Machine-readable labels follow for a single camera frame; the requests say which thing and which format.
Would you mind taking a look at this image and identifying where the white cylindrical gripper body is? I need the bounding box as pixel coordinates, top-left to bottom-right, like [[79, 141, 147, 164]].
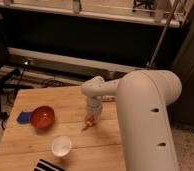
[[86, 96, 103, 119]]

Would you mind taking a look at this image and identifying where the orange red pepper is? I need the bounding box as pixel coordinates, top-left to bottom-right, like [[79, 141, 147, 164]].
[[83, 114, 96, 131]]

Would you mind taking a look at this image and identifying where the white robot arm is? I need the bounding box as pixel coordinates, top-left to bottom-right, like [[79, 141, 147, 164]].
[[81, 70, 182, 171]]

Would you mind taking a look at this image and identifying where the white box with bottles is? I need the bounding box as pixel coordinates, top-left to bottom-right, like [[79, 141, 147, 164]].
[[102, 95, 116, 102]]

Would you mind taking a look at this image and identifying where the white cup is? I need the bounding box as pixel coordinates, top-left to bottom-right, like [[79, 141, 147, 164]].
[[51, 136, 72, 159]]

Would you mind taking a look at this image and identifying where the red bowl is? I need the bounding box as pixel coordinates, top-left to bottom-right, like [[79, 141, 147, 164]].
[[29, 106, 55, 129]]

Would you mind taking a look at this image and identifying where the blue sponge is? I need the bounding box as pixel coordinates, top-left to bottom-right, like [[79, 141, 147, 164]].
[[17, 111, 31, 124]]

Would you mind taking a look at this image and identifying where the black white striped cloth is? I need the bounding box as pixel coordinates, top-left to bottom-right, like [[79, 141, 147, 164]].
[[34, 159, 66, 171]]

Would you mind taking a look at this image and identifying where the metal pole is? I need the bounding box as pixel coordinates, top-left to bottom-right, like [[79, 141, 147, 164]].
[[146, 0, 180, 69]]

